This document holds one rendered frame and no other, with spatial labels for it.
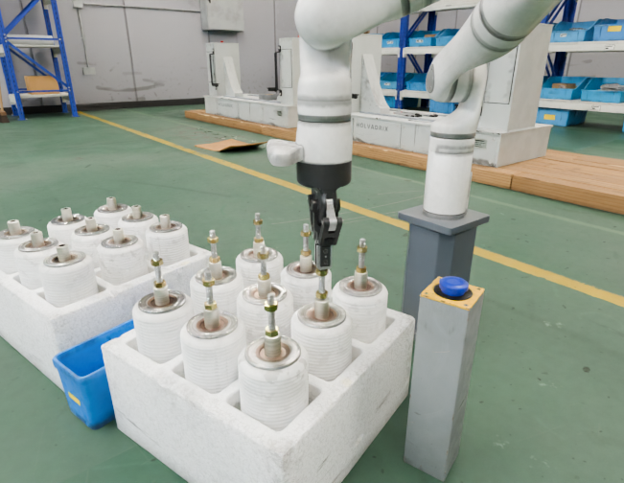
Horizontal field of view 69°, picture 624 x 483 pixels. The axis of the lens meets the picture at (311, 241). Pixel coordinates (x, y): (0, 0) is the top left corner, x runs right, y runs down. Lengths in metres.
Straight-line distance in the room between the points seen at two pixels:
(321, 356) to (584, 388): 0.60
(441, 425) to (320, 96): 0.51
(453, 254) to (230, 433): 0.60
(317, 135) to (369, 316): 0.34
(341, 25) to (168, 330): 0.50
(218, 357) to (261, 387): 0.10
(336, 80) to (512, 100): 2.15
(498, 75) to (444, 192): 1.77
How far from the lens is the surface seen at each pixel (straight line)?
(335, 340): 0.68
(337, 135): 0.58
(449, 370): 0.69
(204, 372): 0.69
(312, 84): 0.58
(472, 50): 0.84
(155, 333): 0.76
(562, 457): 0.94
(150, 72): 7.27
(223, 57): 5.25
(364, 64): 3.50
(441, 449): 0.79
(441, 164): 0.98
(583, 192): 2.41
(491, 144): 2.67
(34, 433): 1.00
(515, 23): 0.76
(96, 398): 0.92
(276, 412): 0.63
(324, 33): 0.56
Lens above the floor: 0.62
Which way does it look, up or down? 22 degrees down
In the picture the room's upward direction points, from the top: straight up
